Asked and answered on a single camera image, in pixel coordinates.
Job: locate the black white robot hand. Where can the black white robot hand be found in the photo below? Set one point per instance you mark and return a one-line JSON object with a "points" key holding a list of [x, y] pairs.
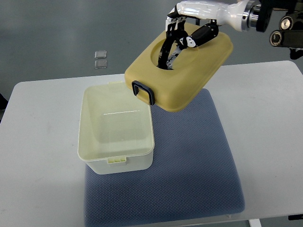
{"points": [[236, 15]]}

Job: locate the yellow box lid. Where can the yellow box lid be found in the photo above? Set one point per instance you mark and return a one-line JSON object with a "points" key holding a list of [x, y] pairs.
{"points": [[174, 89]]}

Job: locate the white storage box base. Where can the white storage box base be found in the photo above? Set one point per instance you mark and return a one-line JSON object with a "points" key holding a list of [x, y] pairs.
{"points": [[116, 132]]}

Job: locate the upper metal floor plate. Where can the upper metal floor plate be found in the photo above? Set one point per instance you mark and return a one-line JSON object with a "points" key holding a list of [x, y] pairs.
{"points": [[100, 54]]}

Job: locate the metal floor plate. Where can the metal floor plate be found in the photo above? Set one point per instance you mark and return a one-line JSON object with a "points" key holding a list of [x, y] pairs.
{"points": [[100, 64], [100, 54]]}

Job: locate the lower metal floor plate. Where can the lower metal floor plate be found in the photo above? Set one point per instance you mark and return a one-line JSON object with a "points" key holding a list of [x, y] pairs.
{"points": [[100, 64]]}

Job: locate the blue grey cushion mat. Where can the blue grey cushion mat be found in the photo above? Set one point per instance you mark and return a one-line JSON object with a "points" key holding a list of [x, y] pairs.
{"points": [[193, 174]]}

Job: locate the person in dark clothes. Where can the person in dark clothes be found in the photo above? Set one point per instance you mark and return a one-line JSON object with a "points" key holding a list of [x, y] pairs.
{"points": [[3, 105]]}

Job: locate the black object at table edge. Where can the black object at table edge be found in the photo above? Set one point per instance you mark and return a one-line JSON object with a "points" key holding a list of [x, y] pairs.
{"points": [[295, 217]]}

